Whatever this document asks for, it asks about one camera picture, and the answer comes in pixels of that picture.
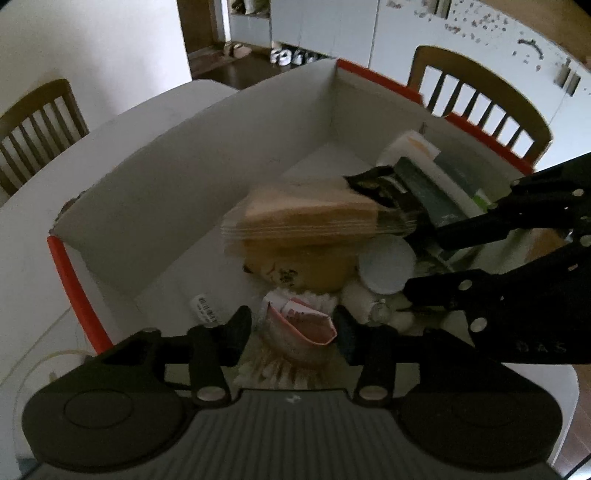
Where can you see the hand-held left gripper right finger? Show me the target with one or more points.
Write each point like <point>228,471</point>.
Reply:
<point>345,333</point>

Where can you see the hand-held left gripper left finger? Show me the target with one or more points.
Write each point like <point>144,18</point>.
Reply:
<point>236,330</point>

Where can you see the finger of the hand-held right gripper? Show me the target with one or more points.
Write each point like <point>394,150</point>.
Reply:
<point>443,288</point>
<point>461,228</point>

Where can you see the pink pouch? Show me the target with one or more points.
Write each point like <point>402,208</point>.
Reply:
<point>300,330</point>

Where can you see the dark green packet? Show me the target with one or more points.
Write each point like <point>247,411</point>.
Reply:
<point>429,194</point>

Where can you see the cotton swab bag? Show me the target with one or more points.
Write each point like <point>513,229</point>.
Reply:
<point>277,371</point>

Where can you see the grey tape roll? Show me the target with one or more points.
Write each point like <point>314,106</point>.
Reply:
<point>385,265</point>

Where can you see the round bread bun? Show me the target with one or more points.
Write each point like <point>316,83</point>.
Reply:
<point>314,270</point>

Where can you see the dark patterned snack packet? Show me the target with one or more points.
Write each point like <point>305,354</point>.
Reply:
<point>369,182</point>

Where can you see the sliced bread packet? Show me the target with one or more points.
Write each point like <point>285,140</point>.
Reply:
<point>300,217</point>

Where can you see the red cardboard box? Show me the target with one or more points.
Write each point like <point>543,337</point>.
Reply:
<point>184,184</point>

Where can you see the wooden slat-back chair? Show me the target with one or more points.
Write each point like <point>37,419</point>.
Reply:
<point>485,74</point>
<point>41,99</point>

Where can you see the row of shoes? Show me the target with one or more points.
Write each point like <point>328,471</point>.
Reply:
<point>291,56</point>

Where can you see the pair of slippers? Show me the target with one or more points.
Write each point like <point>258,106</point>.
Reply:
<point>236,50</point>

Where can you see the dark wooden door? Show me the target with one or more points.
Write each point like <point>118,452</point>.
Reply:
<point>198,23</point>

